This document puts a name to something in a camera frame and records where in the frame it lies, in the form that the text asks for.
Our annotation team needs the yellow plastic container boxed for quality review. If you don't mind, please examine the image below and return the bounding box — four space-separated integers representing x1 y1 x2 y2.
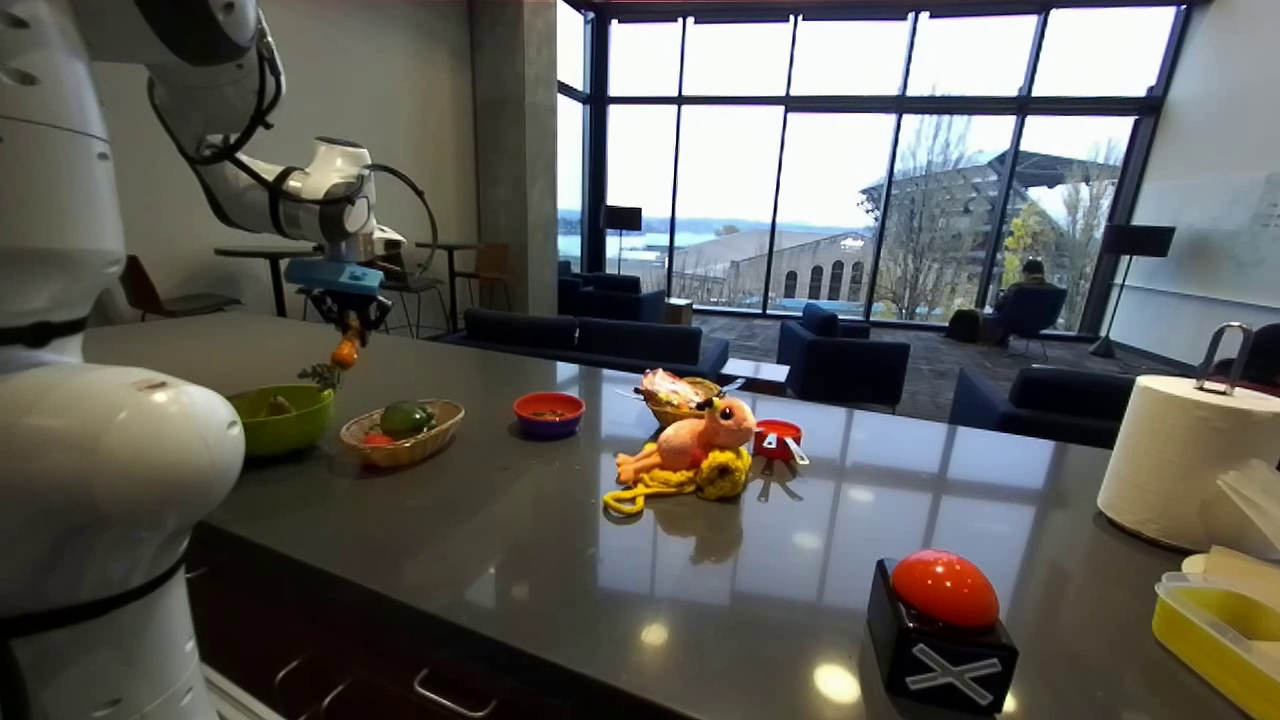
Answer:
1148 576 1280 720

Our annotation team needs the dark blue armchair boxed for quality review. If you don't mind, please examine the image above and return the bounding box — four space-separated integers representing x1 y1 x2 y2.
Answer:
778 298 915 409

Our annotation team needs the long dark blue sofa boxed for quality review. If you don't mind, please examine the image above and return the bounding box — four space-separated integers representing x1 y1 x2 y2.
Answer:
460 308 736 379

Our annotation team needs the small red white toy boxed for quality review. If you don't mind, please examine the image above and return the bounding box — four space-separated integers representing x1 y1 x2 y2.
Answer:
752 415 812 479

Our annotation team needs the green plastic bowl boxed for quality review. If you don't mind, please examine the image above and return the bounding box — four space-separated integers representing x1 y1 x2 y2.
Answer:
225 379 339 464

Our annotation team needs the metal paper towel holder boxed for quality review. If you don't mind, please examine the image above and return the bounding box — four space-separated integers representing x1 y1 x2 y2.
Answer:
1191 317 1261 396

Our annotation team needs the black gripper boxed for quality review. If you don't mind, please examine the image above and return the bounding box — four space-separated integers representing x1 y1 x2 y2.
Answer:
308 282 396 355

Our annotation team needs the small tall side table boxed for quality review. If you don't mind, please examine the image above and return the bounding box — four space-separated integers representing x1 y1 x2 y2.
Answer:
414 234 482 335

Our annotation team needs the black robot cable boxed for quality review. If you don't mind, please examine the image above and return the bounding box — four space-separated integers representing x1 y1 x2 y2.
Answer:
364 160 446 293

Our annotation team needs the red dome push button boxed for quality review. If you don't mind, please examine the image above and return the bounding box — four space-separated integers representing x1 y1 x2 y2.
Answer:
889 543 1003 631

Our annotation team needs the dark sofa with low back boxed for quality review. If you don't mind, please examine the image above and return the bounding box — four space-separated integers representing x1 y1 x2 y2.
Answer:
943 362 1140 449

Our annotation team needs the white paper towel roll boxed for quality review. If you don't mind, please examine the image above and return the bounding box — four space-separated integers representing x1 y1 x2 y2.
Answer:
1093 367 1280 552

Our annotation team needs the seated person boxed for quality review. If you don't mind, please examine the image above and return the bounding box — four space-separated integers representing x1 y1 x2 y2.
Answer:
1003 255 1060 322

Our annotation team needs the orange plush toy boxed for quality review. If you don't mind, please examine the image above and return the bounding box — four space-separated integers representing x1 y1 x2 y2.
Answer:
613 393 760 486

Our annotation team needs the tan yellow plush toy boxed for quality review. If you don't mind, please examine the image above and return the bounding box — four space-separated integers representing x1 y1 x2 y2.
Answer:
632 362 725 426

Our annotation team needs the orange toy carrot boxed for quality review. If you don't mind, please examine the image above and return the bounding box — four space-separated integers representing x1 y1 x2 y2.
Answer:
298 332 368 393

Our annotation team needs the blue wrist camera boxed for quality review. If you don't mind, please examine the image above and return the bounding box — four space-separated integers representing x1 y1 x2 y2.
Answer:
279 250 393 298

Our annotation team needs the tall dark bar table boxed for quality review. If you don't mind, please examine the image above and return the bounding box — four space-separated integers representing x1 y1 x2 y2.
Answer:
214 243 301 318

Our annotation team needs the dark low coffee table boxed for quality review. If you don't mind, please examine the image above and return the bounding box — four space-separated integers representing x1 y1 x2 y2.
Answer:
715 353 796 396

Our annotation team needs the green toy vegetable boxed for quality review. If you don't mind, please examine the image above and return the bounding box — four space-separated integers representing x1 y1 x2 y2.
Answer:
377 396 439 443

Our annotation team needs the small red purple bowl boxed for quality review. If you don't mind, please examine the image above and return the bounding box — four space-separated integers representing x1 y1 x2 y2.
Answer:
512 386 590 443

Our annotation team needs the small black monitor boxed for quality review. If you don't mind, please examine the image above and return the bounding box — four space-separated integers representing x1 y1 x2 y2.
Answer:
601 201 648 281

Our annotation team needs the black speaker on stand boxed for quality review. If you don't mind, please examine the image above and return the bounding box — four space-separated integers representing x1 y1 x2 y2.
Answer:
1093 221 1179 359

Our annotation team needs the black box red top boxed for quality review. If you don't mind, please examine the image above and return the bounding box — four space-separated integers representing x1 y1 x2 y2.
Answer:
863 555 1023 714

